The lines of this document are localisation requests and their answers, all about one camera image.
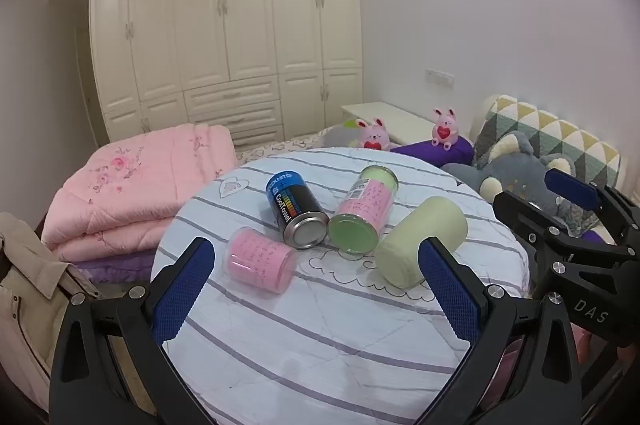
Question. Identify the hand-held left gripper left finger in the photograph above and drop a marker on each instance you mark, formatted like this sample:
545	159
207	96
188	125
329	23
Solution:
182	292

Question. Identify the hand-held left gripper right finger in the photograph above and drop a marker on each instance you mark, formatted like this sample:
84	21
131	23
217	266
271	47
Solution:
450	292

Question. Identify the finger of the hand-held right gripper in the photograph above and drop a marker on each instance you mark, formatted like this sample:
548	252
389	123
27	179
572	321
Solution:
520	215
572	189

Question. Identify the pale green cup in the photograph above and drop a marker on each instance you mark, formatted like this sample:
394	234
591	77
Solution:
425	225

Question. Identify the small pink cup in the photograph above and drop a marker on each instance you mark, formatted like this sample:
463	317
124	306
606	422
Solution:
260	260

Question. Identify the green and pink bottle cup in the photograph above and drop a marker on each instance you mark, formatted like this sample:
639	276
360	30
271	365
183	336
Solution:
365	205

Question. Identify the grey plush bear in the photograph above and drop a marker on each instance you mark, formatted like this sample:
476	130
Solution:
515	165

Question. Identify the triangle patterned cushion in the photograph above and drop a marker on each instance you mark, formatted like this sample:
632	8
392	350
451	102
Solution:
550	125

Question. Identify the purple blanket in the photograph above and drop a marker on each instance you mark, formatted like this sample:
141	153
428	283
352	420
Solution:
115	271

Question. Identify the purple pillow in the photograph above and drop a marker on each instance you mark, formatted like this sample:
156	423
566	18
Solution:
425	153

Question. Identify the pink bunny plush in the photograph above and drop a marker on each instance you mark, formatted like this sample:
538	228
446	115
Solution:
445	129
374	136

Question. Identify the pink floral quilt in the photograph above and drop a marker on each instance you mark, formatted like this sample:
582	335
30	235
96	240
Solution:
125	185

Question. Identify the round table with striped cloth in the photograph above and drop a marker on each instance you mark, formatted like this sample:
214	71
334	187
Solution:
300	335

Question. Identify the blue and black can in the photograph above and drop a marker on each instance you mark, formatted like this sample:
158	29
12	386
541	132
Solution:
290	205

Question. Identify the beige jacket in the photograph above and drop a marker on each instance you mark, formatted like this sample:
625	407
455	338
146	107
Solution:
25	295

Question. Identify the white nightstand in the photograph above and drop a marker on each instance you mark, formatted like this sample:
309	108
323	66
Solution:
395	115

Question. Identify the patterned bed sheet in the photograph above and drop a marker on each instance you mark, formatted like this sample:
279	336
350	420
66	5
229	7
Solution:
280	150

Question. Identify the grey pillow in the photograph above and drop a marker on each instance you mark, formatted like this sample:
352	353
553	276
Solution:
340	136

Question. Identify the cream wardrobe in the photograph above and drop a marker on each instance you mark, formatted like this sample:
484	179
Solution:
225	30

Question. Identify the white wall socket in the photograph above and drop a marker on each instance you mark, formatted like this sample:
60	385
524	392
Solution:
439	77

